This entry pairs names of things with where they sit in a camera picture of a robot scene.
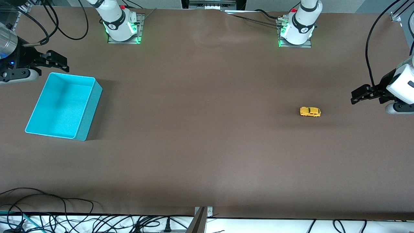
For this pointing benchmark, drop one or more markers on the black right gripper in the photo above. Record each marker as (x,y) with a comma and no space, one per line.
(22,57)

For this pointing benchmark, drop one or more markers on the small metal corner bracket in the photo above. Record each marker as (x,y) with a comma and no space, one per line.
(395,16)

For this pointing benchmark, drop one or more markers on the aluminium frame extrusion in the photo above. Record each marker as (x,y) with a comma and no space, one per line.
(22,8)

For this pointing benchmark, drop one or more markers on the metal table edge bracket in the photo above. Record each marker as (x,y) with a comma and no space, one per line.
(199,223)

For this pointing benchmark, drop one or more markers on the black power plug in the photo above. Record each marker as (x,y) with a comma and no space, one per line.
(167,226)

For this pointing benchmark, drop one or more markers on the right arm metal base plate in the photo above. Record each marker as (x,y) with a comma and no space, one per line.
(123,42)

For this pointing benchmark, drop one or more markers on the table cover sheet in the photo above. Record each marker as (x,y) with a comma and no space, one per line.
(207,129)

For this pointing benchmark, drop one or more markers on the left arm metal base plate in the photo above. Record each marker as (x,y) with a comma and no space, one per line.
(292,46)

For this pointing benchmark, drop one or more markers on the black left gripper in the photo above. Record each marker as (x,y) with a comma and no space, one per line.
(383,84)

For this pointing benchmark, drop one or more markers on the turquoise plastic bin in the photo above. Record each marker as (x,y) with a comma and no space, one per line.
(61,106)

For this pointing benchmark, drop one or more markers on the yellow beetle toy car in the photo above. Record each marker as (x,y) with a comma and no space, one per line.
(310,112)

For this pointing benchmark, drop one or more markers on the black equipment with metal rail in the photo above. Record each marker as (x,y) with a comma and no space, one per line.
(186,4)

